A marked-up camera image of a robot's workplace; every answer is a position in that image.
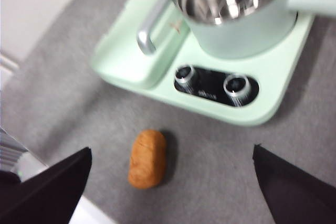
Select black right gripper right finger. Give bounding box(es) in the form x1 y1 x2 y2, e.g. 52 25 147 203
252 144 336 224

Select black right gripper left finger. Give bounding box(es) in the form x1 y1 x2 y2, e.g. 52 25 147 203
0 147 92 224

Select brown potato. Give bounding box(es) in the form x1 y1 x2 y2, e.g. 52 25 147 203
128 129 167 189

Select mint green griddle lid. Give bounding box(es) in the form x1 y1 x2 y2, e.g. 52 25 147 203
90 0 190 90

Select mint green breakfast machine base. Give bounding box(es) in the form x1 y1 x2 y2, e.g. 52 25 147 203
90 0 320 127

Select silver control knob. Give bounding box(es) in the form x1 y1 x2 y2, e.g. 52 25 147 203
174 64 196 94
223 74 249 107

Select mint green handled pot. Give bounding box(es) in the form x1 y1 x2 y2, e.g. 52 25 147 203
172 0 336 59

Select chrome griddle lid handle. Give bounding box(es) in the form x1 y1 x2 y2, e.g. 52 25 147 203
136 0 178 55

